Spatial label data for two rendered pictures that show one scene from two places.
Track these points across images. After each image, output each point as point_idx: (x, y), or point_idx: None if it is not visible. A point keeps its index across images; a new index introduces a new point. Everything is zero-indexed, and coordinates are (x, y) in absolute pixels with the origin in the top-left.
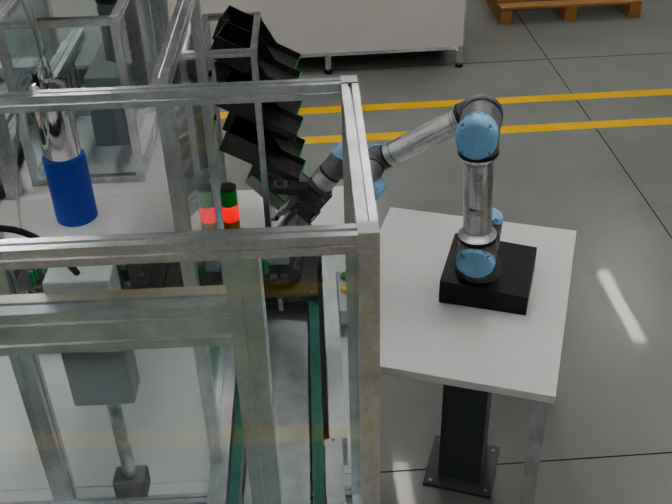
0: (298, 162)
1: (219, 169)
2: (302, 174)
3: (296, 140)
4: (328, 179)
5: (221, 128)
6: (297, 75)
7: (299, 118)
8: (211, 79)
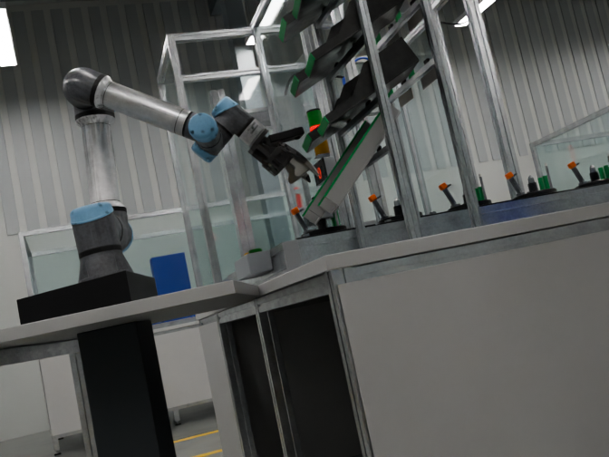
0: (317, 135)
1: (316, 95)
2: (343, 170)
3: (337, 114)
4: (251, 136)
5: (440, 81)
6: (287, 21)
7: (300, 75)
8: (406, 11)
